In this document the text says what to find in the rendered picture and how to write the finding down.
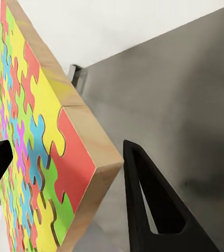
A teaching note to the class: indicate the swivel chair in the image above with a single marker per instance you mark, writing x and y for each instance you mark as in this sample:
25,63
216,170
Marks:
95,239

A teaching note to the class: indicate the desk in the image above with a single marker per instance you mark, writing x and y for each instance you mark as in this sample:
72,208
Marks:
167,95

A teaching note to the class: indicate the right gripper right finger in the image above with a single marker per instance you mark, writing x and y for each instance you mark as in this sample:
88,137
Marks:
178,229

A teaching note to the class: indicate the jigsaw puzzle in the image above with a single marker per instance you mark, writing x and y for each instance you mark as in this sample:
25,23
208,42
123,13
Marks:
63,160

